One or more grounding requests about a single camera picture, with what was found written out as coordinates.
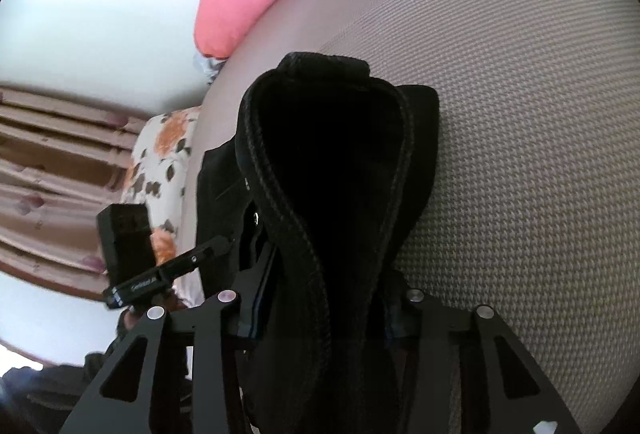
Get person's left forearm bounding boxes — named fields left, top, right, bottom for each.
left=0, top=309, right=151, bottom=434

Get floral orange white cushion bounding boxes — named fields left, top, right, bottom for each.
left=120, top=106, right=207, bottom=311

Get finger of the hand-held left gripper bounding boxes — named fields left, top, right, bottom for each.
left=159, top=236, right=235, bottom=285

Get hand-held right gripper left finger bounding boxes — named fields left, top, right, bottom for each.
left=59, top=240, right=279, bottom=434

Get black pants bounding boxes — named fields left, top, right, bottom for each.
left=195, top=51, right=454, bottom=434

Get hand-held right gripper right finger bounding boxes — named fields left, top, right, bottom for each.
left=381, top=275, right=584, bottom=434

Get beige woven bed mat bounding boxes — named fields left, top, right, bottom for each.
left=180, top=0, right=633, bottom=434

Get brown striped curtain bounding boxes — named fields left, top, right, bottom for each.
left=0, top=86, right=152, bottom=275

